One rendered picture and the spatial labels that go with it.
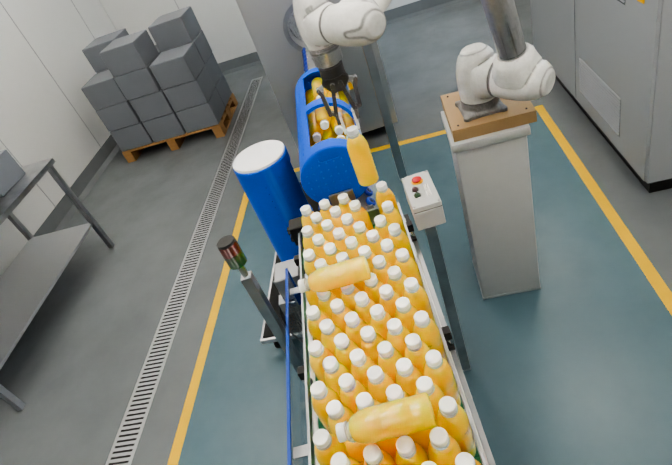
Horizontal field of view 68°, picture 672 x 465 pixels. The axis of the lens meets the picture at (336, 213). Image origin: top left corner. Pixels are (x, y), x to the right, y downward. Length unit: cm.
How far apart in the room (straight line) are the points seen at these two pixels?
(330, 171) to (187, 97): 362
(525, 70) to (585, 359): 134
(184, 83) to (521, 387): 421
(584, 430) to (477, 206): 102
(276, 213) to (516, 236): 118
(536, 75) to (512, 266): 107
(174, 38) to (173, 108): 72
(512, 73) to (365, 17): 81
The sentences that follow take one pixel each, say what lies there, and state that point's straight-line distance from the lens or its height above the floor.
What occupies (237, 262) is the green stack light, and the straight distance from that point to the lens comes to 163.
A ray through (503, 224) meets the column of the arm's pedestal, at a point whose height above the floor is 50.
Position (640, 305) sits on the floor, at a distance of 280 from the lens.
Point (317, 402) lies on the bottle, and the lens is 132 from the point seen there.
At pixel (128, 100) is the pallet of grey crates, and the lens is 572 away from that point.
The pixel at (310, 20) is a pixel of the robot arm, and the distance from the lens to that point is 143.
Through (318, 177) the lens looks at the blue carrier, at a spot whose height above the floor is 112.
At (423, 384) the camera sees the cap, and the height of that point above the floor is 111.
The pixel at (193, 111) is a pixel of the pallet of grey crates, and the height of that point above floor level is 36.
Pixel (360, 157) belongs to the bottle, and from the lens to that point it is 163.
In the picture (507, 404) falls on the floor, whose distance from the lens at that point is 246.
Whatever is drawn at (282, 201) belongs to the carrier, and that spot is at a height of 82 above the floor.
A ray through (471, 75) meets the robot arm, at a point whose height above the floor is 125.
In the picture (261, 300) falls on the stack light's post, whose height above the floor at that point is 99.
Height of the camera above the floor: 214
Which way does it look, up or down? 36 degrees down
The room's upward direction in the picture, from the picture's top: 22 degrees counter-clockwise
